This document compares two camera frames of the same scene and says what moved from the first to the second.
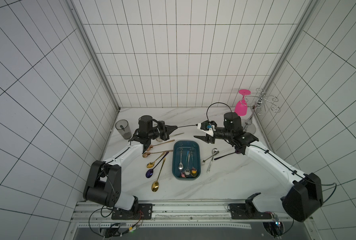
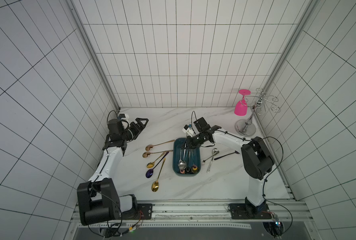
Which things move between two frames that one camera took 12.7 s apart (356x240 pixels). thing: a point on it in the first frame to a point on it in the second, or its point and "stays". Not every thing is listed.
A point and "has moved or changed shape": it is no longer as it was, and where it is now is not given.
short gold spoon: [151, 164] stays
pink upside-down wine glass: [241, 107] stays
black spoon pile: [196, 124] has moved or changed shape
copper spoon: [151, 146] stays
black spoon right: [220, 156] stays
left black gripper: [166, 130] to [137, 131]
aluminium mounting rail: [97, 215] stays
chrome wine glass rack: [260, 103] stays
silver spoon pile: [158, 139] to [182, 165]
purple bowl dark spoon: [149, 172] stays
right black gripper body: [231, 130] to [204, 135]
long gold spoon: [155, 185] stays
